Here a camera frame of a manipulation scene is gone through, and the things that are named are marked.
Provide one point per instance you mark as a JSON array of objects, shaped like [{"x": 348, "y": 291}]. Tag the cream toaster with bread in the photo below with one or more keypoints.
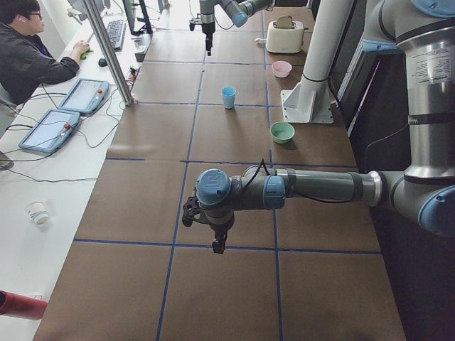
[{"x": 285, "y": 35}]

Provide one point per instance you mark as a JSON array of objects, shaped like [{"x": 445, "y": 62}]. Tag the black computer mouse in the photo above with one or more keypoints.
[{"x": 102, "y": 62}]

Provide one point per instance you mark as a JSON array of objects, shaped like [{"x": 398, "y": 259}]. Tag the upper blue teach pendant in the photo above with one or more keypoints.
[{"x": 85, "y": 96}]

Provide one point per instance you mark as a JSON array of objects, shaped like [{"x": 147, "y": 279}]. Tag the white paper cup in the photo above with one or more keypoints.
[{"x": 37, "y": 212}]

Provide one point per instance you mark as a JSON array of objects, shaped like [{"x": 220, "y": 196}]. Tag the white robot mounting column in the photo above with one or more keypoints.
[{"x": 309, "y": 101}]

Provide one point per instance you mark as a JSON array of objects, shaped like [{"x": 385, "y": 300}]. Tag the black computer monitor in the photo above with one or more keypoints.
[{"x": 137, "y": 17}]

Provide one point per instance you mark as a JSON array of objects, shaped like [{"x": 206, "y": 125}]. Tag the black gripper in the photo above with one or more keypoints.
[
  {"x": 207, "y": 27},
  {"x": 220, "y": 228}
]

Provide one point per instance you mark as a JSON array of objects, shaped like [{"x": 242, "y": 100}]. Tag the black keyboard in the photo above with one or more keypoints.
[{"x": 116, "y": 31}]

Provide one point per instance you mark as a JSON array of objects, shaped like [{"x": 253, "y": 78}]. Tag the seated person in black jacket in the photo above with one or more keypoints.
[{"x": 26, "y": 63}]

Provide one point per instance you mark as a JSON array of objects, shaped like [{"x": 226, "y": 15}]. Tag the red bottle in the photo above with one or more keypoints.
[{"x": 24, "y": 307}]

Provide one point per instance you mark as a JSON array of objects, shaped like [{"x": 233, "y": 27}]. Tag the lower blue teach pendant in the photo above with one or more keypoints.
[{"x": 51, "y": 131}]

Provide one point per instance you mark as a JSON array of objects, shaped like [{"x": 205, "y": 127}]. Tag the pink plastic bowl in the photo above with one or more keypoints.
[{"x": 281, "y": 68}]

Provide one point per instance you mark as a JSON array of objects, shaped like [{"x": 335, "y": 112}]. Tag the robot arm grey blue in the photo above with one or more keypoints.
[
  {"x": 423, "y": 193},
  {"x": 238, "y": 12}
]

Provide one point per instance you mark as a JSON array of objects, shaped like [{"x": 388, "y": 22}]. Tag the blue teach pendant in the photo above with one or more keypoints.
[
  {"x": 85, "y": 96},
  {"x": 51, "y": 131}
]

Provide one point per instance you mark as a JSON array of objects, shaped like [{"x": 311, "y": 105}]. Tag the light blue plastic cup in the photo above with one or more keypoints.
[{"x": 228, "y": 95}]

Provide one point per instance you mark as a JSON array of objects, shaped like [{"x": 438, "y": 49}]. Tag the aluminium frame post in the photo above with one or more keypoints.
[{"x": 100, "y": 33}]

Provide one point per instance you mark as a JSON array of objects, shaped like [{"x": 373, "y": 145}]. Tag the green plastic bowl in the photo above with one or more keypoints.
[{"x": 282, "y": 132}]

